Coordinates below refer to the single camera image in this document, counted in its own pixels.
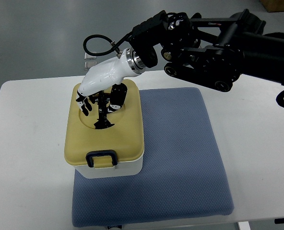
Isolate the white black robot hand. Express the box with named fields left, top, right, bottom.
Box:
left=76, top=48, right=146, bottom=116

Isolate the yellow storage box lid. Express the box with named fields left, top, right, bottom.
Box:
left=64, top=80, right=144, bottom=166

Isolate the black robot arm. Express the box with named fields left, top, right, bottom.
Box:
left=121, top=10, right=284, bottom=108

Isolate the white storage box base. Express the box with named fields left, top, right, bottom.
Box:
left=74, top=156, right=143, bottom=179

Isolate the cardboard box corner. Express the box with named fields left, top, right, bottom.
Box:
left=260, top=0, right=284, bottom=12

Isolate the upper metal floor plate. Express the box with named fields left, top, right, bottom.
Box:
left=84, top=53, right=96, bottom=60

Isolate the blue grey cushion mat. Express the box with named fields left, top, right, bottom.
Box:
left=72, top=87, right=234, bottom=227

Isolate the white table leg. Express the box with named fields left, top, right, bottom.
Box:
left=237, top=221, right=251, bottom=230

